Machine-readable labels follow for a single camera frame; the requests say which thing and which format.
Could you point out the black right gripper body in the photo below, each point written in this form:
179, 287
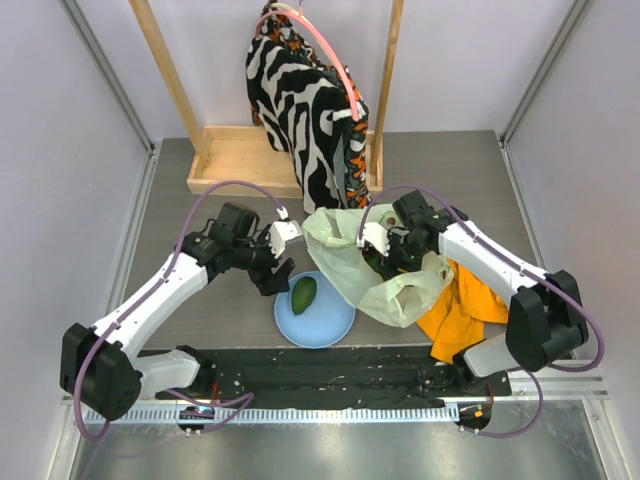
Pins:
395, 250

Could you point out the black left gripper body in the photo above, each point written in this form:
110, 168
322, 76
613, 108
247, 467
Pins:
253, 255

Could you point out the green fake avocado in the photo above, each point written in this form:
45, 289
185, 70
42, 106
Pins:
303, 294

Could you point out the pale green plastic bag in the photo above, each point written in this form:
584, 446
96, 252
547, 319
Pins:
330, 237

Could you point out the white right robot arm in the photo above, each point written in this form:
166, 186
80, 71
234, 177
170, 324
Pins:
545, 319

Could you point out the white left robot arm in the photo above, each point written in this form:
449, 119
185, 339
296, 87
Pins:
101, 365

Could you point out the blue plastic plate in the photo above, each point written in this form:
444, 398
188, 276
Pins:
326, 320

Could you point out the wooden clothes rack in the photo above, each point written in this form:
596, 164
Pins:
242, 152

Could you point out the orange cloth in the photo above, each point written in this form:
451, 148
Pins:
457, 320

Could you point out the zebra patterned garment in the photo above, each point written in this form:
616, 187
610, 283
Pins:
310, 110

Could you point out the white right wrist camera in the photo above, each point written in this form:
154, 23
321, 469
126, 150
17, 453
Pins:
374, 235

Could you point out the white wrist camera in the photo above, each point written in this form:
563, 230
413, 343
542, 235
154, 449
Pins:
374, 235
283, 232

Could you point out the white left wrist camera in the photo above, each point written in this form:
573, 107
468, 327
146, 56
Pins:
283, 232

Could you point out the white slotted cable duct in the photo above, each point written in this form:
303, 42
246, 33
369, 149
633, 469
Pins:
181, 414

